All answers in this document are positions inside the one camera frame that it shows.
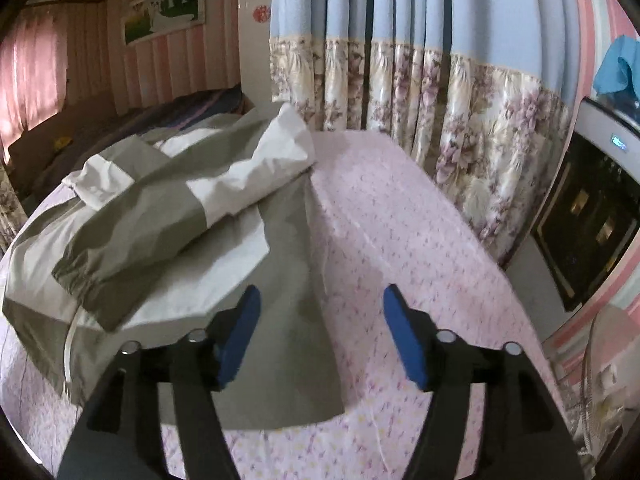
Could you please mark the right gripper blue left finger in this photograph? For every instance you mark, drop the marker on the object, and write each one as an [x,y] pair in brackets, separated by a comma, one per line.
[118,435]

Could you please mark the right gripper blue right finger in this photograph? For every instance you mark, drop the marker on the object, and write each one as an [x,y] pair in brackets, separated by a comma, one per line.
[523,434]

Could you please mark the olive and white jacket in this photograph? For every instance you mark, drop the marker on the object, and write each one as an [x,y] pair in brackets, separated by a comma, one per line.
[155,235]

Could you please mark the white standing fan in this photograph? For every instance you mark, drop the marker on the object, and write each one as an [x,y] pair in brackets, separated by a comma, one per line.
[610,378]

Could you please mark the white water dispenser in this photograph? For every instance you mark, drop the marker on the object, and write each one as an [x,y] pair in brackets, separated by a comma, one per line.
[591,215]

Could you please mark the pink floral bed sheet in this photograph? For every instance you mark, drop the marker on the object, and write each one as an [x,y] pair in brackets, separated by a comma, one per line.
[374,219]

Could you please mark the striped blanket bed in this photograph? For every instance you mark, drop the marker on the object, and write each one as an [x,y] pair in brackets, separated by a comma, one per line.
[35,167]

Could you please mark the yellow object on headboard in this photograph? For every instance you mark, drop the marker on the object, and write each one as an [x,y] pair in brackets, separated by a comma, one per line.
[61,143]

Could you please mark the blue floral curtain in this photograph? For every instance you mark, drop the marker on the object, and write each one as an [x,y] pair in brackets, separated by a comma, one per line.
[479,93]

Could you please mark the blue cloth on dispenser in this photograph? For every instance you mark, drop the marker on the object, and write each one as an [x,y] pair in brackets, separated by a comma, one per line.
[619,70]

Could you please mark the pink window curtain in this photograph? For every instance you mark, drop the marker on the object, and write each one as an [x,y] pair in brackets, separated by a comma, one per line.
[33,72]

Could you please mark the white wardrobe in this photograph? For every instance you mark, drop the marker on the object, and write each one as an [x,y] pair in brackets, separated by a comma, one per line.
[254,17]

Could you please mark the landscape wall picture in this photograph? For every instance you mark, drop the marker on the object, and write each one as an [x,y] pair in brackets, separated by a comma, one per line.
[148,19]

